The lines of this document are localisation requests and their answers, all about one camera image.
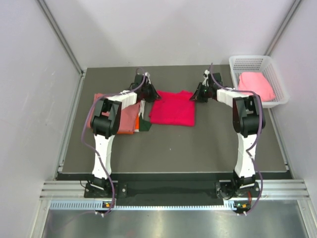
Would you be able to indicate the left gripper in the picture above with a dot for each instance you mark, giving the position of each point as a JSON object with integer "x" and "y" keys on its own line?
{"x": 154, "y": 95}

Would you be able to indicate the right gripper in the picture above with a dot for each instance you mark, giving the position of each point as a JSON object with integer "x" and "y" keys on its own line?
{"x": 200, "y": 87}

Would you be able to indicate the magenta t shirt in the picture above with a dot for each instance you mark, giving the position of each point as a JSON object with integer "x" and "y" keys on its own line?
{"x": 173, "y": 109}

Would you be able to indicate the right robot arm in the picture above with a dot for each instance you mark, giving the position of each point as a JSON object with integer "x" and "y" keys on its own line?
{"x": 248, "y": 121}

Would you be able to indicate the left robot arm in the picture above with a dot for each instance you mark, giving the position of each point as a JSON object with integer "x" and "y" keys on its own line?
{"x": 100, "y": 184}

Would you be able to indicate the folded salmon t shirt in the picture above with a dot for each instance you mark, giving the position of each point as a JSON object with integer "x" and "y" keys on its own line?
{"x": 114, "y": 114}

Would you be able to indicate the folded orange t shirt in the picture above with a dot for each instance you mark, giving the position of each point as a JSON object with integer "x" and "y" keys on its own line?
{"x": 128, "y": 124}

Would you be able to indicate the light pink t shirt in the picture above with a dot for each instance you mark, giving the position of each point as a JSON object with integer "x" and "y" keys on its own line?
{"x": 256, "y": 82}

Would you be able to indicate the white plastic basket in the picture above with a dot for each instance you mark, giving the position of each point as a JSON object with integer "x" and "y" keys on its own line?
{"x": 265, "y": 65}

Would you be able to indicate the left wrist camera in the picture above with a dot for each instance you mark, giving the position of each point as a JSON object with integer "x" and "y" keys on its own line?
{"x": 147, "y": 79}

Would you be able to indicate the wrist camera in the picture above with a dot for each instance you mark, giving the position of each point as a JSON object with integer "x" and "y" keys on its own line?
{"x": 206, "y": 81}
{"x": 147, "y": 79}

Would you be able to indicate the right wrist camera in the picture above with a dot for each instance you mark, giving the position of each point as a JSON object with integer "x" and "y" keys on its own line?
{"x": 206, "y": 81}

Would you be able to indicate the slotted grey cable duct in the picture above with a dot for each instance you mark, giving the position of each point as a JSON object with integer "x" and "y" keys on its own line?
{"x": 100, "y": 205}

